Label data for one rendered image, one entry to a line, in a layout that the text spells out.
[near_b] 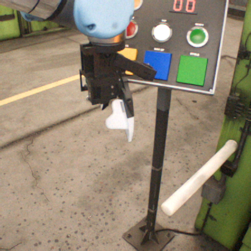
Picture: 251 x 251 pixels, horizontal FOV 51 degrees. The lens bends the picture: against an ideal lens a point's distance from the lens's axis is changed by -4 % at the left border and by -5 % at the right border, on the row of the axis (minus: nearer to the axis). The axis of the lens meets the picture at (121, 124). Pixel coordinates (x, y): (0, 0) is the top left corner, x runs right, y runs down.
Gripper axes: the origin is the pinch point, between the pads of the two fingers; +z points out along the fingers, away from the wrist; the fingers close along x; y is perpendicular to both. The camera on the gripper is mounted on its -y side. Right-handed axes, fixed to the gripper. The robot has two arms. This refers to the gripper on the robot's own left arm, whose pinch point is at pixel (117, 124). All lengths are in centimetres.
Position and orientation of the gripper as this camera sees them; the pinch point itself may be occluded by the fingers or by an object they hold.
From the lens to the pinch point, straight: 63.7
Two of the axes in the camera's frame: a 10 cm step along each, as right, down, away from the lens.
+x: 4.4, 5.0, -7.5
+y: -9.0, 2.4, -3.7
